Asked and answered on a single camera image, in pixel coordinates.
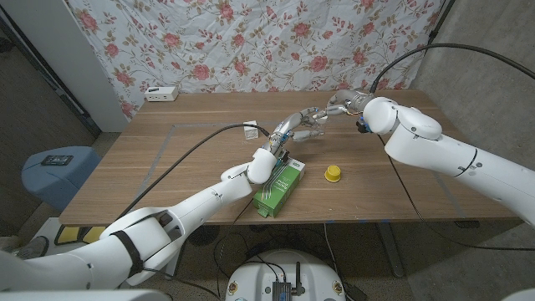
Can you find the grey sneaker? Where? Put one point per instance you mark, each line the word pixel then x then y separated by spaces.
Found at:
pixel 33 247

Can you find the white power strip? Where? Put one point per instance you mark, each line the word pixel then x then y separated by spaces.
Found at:
pixel 161 94

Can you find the blue-grey round stool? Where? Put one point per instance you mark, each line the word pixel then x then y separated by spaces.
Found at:
pixel 58 184

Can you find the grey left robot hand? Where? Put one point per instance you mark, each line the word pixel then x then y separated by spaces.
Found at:
pixel 286 125

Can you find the white metal table leg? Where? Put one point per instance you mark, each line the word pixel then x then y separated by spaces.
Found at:
pixel 173 267
pixel 390 251

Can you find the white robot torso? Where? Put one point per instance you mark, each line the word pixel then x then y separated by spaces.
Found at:
pixel 83 296

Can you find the green medicine box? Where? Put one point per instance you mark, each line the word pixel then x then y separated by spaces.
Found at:
pixel 279 195

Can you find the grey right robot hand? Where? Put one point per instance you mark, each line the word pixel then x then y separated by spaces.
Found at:
pixel 353 100

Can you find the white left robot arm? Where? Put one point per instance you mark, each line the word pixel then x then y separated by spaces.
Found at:
pixel 200 200

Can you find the yellow black floor pedal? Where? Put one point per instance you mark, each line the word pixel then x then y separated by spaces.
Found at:
pixel 67 235

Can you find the floral backdrop cloth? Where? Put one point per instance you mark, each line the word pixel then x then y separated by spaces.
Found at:
pixel 251 42

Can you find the black backdrop stand pole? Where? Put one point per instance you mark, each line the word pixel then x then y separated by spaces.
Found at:
pixel 439 25

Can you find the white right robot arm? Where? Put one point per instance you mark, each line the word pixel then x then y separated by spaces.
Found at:
pixel 439 142

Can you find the clear medicine bottle white cap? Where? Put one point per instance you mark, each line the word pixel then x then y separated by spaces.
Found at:
pixel 322 125

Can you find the yellow lid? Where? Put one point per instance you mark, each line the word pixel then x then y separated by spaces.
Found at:
pixel 332 174

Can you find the small white cube box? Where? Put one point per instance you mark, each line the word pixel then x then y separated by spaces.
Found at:
pixel 250 133

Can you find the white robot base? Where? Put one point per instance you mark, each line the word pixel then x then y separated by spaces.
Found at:
pixel 251 276

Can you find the black phone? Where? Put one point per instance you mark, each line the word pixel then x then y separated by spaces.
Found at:
pixel 57 160

